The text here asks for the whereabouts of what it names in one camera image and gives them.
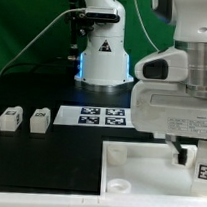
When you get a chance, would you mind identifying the white square tabletop part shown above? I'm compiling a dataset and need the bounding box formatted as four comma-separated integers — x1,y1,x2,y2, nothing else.
100,141,207,200

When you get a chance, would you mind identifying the white marker base sheet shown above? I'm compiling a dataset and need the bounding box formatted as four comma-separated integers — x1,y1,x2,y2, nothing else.
53,105,133,128

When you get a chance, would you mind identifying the white front rail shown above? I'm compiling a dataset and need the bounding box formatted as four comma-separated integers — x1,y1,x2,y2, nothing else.
0,193,207,207

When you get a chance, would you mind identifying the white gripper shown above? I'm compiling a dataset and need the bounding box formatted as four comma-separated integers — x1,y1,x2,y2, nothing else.
130,80,207,165

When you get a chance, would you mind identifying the grey camera cable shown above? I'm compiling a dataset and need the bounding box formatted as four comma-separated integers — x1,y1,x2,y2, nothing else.
0,2,87,88

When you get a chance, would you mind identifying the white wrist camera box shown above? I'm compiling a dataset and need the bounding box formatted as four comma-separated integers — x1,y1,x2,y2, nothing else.
135,47,188,83

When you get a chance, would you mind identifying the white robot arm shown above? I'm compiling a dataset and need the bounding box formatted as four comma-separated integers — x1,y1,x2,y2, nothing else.
75,0,207,163

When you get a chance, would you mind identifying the dark camera on base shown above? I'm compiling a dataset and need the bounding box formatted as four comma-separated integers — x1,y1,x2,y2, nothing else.
79,6,120,24

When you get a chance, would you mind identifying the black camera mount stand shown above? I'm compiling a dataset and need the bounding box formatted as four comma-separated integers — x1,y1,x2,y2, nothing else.
65,0,86,62

